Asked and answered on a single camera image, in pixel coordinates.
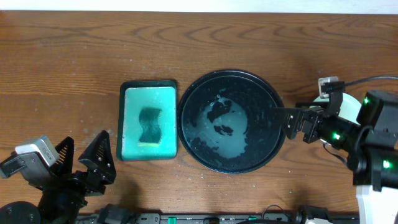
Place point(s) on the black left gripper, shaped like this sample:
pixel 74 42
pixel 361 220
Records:
pixel 76 180

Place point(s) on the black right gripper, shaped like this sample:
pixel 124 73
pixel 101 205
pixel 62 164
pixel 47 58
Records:
pixel 311 116

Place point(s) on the green plate with stain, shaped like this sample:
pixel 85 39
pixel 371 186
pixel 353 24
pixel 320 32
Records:
pixel 349 108

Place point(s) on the dark green sponge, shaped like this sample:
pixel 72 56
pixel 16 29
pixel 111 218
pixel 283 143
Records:
pixel 151 132

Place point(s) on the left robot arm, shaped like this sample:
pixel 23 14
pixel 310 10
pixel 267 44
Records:
pixel 47 211

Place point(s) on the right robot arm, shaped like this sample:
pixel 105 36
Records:
pixel 370 143

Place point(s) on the round black tray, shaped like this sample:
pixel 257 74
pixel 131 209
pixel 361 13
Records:
pixel 224 121

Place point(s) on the green rectangular soap tray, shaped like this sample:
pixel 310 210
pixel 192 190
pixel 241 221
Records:
pixel 134 96

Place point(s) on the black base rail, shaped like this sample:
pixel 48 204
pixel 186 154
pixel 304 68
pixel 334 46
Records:
pixel 272 214

